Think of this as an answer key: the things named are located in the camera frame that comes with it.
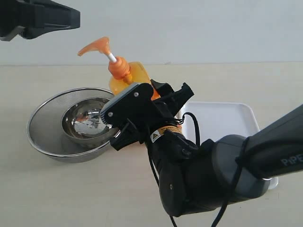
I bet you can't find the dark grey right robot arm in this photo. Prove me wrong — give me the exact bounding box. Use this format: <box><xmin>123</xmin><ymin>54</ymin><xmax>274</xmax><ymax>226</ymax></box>
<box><xmin>102</xmin><ymin>81</ymin><xmax>303</xmax><ymax>219</ymax></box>

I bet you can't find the steel mesh strainer basket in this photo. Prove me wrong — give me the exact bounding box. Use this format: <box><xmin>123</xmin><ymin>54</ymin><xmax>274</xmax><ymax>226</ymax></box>
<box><xmin>27</xmin><ymin>87</ymin><xmax>114</xmax><ymax>163</ymax></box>

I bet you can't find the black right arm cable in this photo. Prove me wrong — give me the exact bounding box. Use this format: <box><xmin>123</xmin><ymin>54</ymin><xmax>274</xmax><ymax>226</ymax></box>
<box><xmin>148</xmin><ymin>112</ymin><xmax>251</xmax><ymax>227</ymax></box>

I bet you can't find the orange pump soap bottle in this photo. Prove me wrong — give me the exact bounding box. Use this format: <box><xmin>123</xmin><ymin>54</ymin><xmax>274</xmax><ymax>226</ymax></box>
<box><xmin>78</xmin><ymin>36</ymin><xmax>152</xmax><ymax>95</ymax></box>

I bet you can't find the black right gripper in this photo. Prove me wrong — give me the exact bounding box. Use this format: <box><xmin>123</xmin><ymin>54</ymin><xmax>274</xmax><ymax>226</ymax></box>
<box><xmin>110</xmin><ymin>79</ymin><xmax>194</xmax><ymax>151</ymax></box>

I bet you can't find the small stainless steel bowl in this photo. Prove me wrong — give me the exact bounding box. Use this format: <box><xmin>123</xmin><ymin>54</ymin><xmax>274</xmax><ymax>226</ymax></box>
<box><xmin>61</xmin><ymin>97</ymin><xmax>120</xmax><ymax>149</ymax></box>

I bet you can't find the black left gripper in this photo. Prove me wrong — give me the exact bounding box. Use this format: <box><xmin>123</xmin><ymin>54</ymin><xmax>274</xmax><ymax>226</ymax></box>
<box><xmin>0</xmin><ymin>0</ymin><xmax>80</xmax><ymax>42</ymax></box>

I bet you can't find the white rectangular plastic tray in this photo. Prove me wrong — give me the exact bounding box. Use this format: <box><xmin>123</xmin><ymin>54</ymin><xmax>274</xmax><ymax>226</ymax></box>
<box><xmin>175</xmin><ymin>102</ymin><xmax>279</xmax><ymax>190</ymax></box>

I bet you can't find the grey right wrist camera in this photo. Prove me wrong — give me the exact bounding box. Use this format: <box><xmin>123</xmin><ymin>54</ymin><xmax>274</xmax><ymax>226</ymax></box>
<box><xmin>100</xmin><ymin>83</ymin><xmax>153</xmax><ymax>125</ymax></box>

